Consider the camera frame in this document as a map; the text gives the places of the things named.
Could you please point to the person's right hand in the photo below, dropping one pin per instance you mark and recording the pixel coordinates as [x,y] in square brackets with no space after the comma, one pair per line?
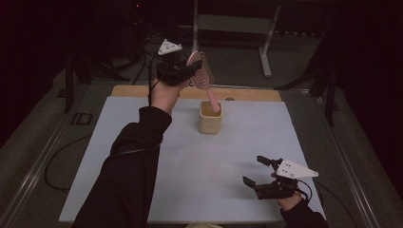
[290,202]

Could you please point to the dark metal stand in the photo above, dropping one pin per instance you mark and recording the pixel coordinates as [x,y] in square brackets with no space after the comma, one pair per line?
[68,82]
[330,95]

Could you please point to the beige square cup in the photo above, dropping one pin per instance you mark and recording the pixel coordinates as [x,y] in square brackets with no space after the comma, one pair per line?
[209,123]

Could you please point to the metal floor rail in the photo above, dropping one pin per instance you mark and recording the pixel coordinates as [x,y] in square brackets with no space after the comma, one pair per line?
[34,167]
[345,164]

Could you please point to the white metal stand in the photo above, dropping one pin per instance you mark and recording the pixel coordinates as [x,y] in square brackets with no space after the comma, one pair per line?
[234,23]

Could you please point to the white table mat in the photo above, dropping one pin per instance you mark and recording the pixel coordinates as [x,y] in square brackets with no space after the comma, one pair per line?
[221,164]

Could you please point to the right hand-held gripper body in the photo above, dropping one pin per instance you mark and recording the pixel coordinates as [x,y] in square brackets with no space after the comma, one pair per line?
[293,171]

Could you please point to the person's left hand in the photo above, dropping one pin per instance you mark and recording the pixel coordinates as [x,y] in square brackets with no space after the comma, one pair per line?
[164,95]

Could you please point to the pink hairbrush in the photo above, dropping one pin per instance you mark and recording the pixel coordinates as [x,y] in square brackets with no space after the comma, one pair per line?
[204,79]

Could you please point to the black rectangular floor frame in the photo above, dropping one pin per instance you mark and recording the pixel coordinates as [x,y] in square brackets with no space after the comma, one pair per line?
[76,118]

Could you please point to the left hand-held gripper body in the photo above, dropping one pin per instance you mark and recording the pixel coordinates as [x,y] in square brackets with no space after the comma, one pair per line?
[172,71]

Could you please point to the wooden table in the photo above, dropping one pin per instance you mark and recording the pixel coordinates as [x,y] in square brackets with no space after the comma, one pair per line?
[247,94]

